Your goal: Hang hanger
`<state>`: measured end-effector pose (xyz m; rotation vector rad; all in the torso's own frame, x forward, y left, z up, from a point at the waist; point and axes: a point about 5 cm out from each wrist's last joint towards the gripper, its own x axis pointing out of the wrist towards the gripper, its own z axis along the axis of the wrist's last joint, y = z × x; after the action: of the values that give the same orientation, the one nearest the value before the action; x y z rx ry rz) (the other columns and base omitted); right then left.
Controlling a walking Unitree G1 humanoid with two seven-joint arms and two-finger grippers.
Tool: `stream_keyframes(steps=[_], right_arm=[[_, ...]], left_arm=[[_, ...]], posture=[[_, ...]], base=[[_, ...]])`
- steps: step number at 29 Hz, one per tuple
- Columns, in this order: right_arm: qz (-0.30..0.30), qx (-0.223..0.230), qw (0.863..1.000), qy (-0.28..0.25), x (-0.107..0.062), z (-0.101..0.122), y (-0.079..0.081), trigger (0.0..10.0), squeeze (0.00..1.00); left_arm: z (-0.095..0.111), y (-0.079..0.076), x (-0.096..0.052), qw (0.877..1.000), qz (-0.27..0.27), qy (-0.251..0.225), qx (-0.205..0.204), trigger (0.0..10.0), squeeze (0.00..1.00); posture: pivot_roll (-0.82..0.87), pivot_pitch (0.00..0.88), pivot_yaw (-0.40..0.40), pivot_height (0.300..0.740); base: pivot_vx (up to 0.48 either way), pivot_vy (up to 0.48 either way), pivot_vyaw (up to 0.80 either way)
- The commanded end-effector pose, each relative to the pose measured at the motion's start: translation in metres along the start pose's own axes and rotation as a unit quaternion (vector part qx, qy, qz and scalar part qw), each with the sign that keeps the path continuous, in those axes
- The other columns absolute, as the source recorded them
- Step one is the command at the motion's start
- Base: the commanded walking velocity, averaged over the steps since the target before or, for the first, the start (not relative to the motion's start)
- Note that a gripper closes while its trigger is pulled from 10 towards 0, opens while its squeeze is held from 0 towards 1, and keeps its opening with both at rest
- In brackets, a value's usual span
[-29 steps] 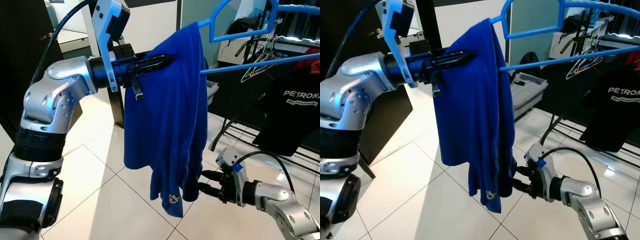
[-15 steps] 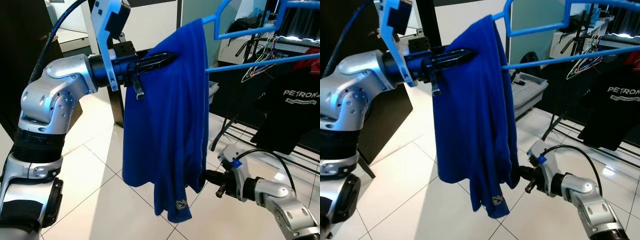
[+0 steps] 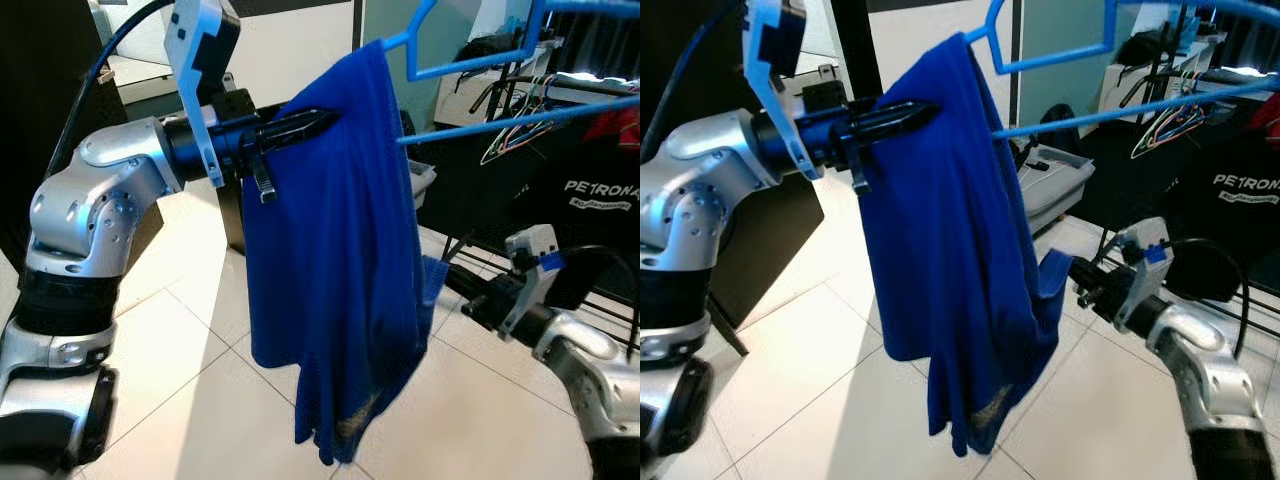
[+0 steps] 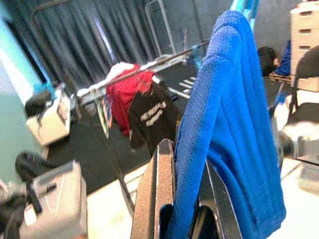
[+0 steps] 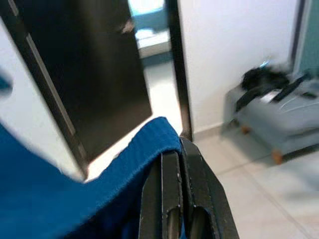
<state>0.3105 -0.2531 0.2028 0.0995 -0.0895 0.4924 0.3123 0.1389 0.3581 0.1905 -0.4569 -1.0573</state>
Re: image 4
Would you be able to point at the grey plastic case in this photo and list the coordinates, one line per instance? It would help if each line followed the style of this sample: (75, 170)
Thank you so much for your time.
(59, 199)

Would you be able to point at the black metal clothes rack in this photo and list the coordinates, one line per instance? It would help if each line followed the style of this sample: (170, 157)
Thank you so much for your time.
(162, 61)

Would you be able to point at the black folding chair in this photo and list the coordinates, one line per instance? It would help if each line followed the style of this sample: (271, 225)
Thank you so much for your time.
(305, 62)

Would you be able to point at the black duffel bag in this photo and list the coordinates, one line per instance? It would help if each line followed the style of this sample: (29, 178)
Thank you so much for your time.
(30, 161)

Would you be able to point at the thin dark blue hanger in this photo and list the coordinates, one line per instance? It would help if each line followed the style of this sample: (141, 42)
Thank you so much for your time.
(109, 112)

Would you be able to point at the small wooden pallet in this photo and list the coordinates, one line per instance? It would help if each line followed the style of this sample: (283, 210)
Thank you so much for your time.
(281, 77)

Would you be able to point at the white low shelf cabinet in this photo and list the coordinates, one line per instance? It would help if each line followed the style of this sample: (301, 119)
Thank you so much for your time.
(49, 124)

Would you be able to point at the white drawer cabinet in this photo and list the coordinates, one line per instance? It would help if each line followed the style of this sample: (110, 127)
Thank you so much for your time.
(304, 25)

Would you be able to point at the black Petronas print T-shirt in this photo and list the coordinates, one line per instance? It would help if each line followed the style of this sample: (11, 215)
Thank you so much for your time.
(149, 129)

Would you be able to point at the black curtain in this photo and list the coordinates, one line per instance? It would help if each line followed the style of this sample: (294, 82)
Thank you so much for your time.
(87, 37)

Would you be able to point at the light blue plastic bag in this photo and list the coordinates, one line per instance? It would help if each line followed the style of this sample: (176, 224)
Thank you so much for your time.
(48, 85)

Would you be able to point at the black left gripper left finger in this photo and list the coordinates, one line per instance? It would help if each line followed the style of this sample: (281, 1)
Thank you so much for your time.
(152, 194)

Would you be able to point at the red cloth cover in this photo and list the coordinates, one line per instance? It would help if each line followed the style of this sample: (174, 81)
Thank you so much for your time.
(122, 104)

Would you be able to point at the royal blue knit sweater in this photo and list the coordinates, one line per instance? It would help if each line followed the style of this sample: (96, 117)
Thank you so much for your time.
(224, 99)

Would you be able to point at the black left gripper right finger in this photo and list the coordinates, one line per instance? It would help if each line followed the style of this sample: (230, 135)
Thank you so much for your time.
(216, 216)

